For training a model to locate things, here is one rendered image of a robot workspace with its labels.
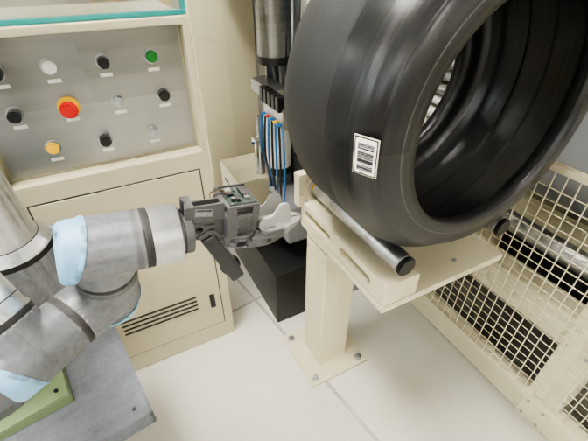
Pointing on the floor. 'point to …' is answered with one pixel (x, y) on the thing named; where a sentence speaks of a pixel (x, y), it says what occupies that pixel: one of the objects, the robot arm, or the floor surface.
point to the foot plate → (352, 357)
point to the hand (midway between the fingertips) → (293, 220)
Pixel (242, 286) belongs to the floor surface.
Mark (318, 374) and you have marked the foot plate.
